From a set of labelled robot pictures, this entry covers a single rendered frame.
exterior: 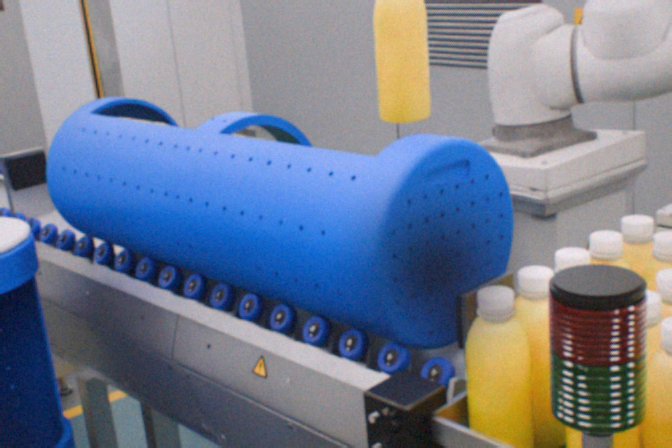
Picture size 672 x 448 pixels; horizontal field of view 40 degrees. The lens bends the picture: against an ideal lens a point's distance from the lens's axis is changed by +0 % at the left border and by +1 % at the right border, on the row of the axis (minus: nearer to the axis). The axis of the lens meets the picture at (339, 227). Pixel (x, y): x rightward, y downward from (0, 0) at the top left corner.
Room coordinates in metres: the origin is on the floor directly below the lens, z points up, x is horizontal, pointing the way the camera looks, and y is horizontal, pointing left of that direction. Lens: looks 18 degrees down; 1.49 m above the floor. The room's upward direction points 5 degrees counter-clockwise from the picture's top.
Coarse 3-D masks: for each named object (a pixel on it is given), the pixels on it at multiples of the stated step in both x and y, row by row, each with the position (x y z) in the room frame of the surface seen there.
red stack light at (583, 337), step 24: (552, 312) 0.56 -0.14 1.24; (576, 312) 0.54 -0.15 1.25; (600, 312) 0.53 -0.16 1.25; (624, 312) 0.53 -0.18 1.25; (552, 336) 0.56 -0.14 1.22; (576, 336) 0.54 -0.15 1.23; (600, 336) 0.53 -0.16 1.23; (624, 336) 0.53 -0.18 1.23; (576, 360) 0.54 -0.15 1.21; (600, 360) 0.53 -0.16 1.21; (624, 360) 0.53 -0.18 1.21
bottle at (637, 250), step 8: (624, 240) 1.10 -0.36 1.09; (632, 240) 1.09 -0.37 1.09; (640, 240) 1.09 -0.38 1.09; (648, 240) 1.09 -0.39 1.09; (624, 248) 1.10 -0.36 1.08; (632, 248) 1.09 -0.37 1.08; (640, 248) 1.09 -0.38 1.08; (648, 248) 1.09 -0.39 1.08; (624, 256) 1.09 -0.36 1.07; (632, 256) 1.08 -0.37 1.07; (640, 256) 1.08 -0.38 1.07; (648, 256) 1.08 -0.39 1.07; (632, 264) 1.08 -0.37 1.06; (640, 264) 1.08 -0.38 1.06; (640, 272) 1.07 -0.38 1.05
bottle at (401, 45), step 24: (384, 0) 1.23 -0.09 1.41; (408, 0) 1.22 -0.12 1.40; (384, 24) 1.22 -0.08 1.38; (408, 24) 1.22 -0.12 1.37; (384, 48) 1.23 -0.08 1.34; (408, 48) 1.22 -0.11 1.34; (384, 72) 1.23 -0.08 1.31; (408, 72) 1.22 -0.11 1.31; (384, 96) 1.23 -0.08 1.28; (408, 96) 1.22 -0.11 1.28; (384, 120) 1.24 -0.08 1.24; (408, 120) 1.22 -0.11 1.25
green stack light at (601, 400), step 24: (552, 360) 0.56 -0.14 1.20; (552, 384) 0.56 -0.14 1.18; (576, 384) 0.54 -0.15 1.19; (600, 384) 0.53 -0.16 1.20; (624, 384) 0.53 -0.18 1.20; (552, 408) 0.56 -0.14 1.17; (576, 408) 0.54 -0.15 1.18; (600, 408) 0.53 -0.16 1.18; (624, 408) 0.53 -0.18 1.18; (600, 432) 0.53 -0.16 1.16
